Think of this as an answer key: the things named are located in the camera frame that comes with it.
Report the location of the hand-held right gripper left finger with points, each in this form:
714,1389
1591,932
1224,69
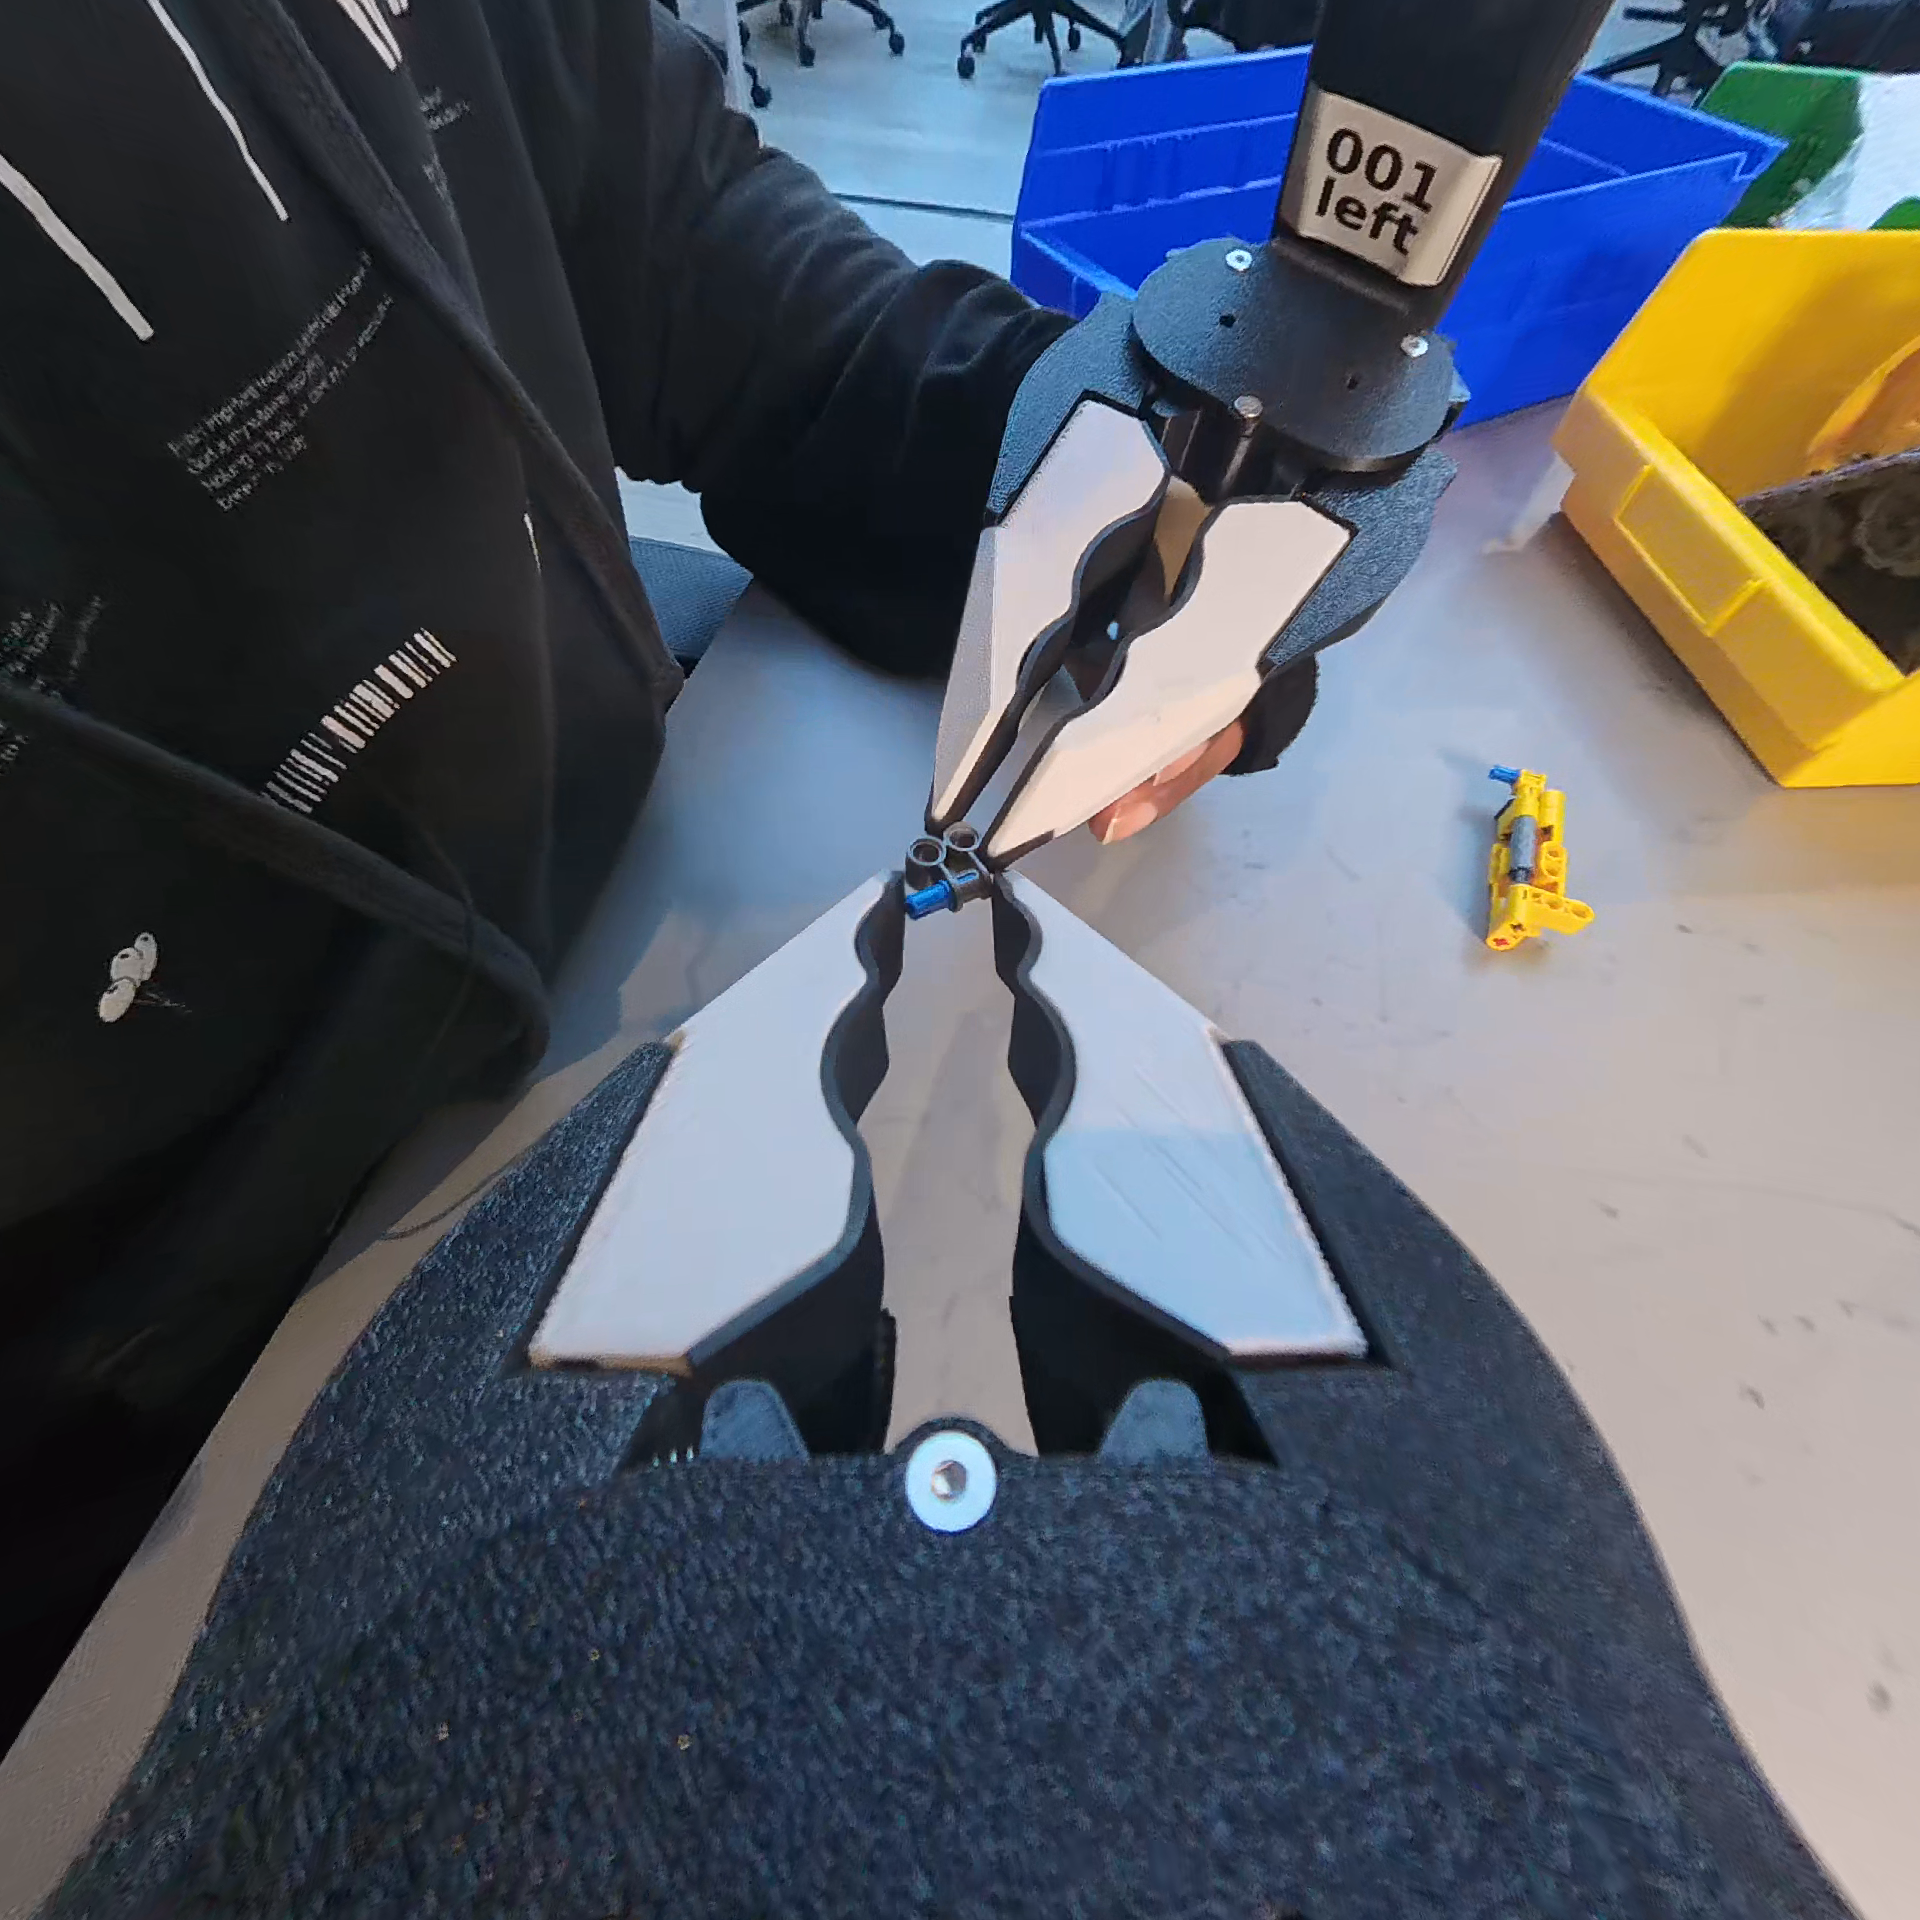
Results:
721,1171

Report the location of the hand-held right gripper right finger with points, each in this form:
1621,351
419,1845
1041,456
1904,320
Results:
1171,1171

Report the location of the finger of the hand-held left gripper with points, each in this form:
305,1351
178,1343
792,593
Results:
1035,555
1213,629

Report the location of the grey connector with blue pin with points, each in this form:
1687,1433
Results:
960,858

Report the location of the person's left forearm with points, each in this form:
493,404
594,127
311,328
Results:
839,451

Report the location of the person's left hand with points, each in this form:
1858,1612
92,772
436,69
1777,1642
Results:
1178,786

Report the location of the blue plastic bin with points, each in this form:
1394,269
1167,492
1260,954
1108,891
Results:
1141,165

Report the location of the yellow plastic bin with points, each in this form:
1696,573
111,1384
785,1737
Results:
1680,511

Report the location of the yellow toy brick assembly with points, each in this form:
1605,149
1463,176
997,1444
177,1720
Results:
1530,891

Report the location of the black office chair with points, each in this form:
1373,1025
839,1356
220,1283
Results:
1665,53
1035,19
754,66

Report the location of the green plastic bin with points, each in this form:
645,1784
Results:
1770,119

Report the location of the yellow toy part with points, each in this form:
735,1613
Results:
1874,404

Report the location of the black rubber toy track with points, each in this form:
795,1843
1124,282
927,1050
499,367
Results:
1851,555

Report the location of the person in black hoodie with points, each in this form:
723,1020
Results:
299,451

